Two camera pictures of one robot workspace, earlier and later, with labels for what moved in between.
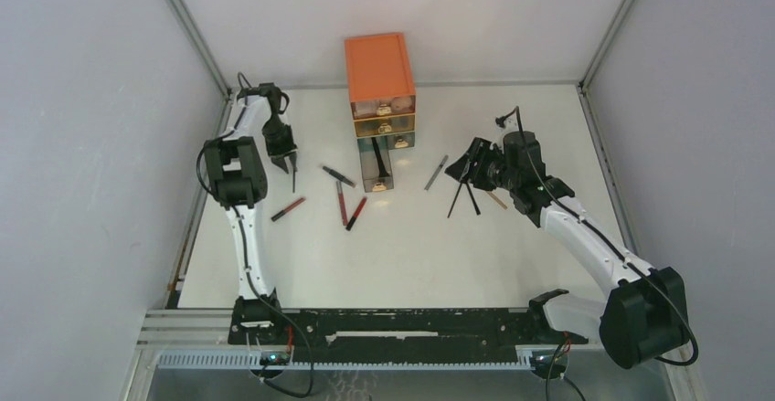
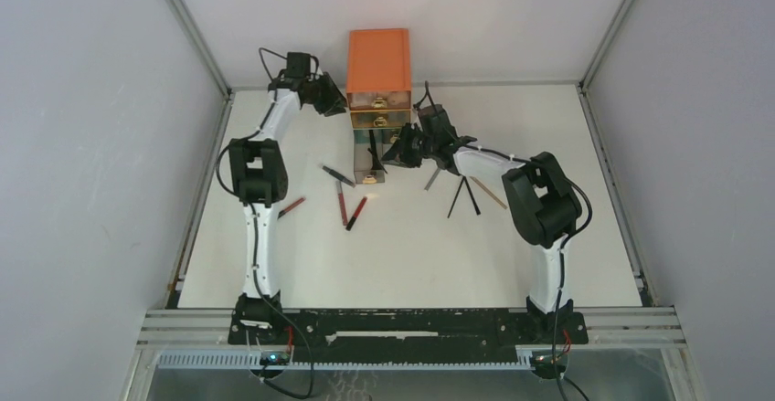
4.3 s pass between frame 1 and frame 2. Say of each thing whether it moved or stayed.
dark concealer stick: stayed
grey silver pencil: stayed
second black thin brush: stayed
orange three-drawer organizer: stayed
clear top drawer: moved
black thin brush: stayed
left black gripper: moved
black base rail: stayed
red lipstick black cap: stayed
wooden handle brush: stayed
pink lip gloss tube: stayed
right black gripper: moved
